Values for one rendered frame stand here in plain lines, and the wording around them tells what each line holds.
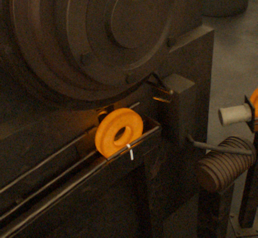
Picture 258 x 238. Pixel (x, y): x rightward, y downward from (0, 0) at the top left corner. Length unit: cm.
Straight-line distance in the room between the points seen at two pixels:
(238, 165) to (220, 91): 126
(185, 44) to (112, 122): 37
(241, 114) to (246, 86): 137
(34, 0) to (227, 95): 189
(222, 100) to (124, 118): 146
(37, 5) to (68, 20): 6
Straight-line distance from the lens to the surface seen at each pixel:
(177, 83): 96
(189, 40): 105
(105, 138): 83
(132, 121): 87
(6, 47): 58
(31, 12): 56
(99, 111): 92
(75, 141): 86
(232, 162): 111
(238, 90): 235
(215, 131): 198
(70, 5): 51
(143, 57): 65
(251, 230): 157
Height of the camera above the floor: 133
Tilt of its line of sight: 38 degrees down
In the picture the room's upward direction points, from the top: 8 degrees counter-clockwise
